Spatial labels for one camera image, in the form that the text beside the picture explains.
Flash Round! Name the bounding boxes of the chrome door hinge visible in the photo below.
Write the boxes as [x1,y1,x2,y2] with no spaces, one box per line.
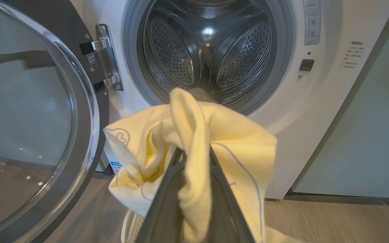
[79,23,124,94]

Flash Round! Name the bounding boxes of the grey warning sticker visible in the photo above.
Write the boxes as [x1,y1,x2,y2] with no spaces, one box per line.
[303,0,321,46]

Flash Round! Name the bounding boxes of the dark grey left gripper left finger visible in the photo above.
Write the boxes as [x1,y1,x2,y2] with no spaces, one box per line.
[135,148,187,243]

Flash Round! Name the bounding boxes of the round black glass washer door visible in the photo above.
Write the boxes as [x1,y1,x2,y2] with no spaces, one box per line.
[0,0,111,243]

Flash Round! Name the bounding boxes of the white front-load washing machine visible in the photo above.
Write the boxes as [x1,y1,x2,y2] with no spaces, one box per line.
[70,0,389,200]

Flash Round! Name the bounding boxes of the stainless steel washing machine drum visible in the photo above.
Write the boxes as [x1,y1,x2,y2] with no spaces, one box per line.
[142,0,273,104]

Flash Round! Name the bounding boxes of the pale green cabinet panel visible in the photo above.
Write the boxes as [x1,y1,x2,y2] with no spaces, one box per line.
[291,0,389,199]

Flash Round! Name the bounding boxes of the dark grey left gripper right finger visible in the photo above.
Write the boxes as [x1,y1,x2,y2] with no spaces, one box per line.
[209,145,256,243]

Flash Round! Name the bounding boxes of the dark cabinet plinth strip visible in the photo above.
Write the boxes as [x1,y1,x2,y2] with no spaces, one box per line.
[284,190,389,207]

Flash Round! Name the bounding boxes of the pale yellow printed garment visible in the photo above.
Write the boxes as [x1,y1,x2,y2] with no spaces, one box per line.
[103,87,305,243]

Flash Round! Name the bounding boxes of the white perforated laundry basket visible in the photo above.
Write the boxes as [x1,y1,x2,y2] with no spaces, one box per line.
[121,209,145,243]

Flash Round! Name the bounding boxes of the black door latch socket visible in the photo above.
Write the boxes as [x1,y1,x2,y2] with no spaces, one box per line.
[299,59,315,72]

